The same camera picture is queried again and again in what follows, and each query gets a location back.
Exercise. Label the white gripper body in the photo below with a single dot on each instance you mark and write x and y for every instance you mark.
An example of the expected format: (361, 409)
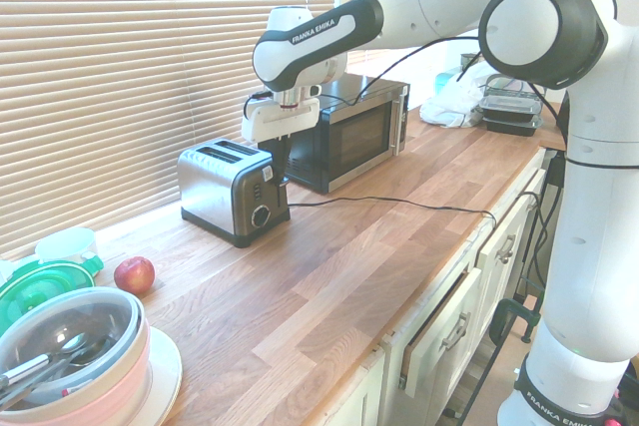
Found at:
(279, 122)

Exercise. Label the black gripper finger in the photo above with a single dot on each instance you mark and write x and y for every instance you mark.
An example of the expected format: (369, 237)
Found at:
(278, 161)
(287, 146)

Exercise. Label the stainless steel two-slot toaster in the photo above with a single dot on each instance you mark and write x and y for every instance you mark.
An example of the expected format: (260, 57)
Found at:
(219, 191)

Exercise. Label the white Franka Emika robot arm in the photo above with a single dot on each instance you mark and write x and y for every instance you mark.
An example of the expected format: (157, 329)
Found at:
(574, 146)

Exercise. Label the black microwave oven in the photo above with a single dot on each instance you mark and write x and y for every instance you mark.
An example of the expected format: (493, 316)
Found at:
(359, 136)

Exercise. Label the wide beige window blind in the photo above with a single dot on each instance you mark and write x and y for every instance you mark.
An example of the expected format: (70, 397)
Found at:
(150, 72)

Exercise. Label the white plastic bag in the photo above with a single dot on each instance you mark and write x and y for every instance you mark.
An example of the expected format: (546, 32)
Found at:
(454, 104)

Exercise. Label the red apple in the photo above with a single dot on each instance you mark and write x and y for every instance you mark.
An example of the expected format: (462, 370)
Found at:
(134, 275)

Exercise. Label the black food container clear lid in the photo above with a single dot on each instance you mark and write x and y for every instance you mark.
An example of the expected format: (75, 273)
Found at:
(514, 127)
(509, 106)

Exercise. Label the white and green cup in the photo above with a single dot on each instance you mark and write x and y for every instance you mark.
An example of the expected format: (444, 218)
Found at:
(65, 244)

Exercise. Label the white plate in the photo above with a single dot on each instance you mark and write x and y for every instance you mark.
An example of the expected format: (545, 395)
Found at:
(167, 371)

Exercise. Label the black and steel dishwasher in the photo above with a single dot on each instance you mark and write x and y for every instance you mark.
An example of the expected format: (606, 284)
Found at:
(555, 181)

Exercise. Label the green plastic container lid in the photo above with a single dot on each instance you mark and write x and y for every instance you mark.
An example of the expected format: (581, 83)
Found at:
(35, 286)

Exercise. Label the green clamp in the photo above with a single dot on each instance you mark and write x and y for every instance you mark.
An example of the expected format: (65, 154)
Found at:
(514, 313)

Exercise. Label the red and black wrist camera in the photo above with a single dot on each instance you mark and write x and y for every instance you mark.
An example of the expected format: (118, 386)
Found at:
(259, 95)

